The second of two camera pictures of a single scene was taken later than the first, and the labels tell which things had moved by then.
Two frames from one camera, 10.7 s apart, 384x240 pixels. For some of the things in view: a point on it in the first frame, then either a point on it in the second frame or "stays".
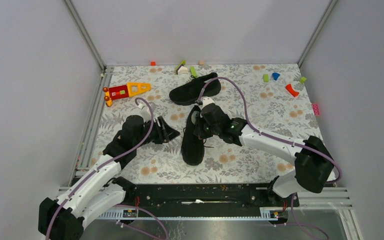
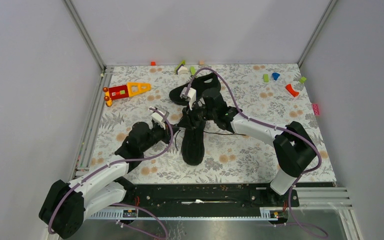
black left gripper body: (158, 136) stays
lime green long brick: (193, 71) stays
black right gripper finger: (200, 131) to (197, 115)
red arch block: (289, 87) stays
